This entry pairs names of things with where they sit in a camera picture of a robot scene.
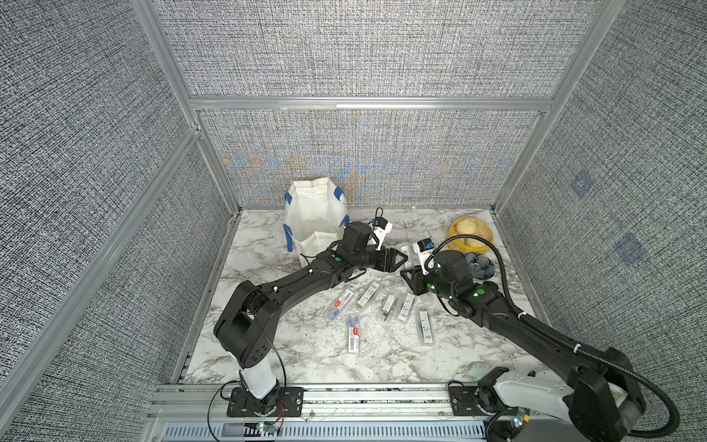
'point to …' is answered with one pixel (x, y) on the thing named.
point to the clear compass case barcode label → (425, 327)
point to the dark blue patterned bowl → (480, 266)
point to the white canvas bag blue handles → (316, 212)
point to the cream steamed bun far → (466, 226)
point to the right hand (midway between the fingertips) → (407, 263)
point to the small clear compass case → (388, 305)
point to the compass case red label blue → (334, 311)
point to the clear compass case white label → (406, 308)
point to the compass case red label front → (353, 334)
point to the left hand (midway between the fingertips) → (406, 255)
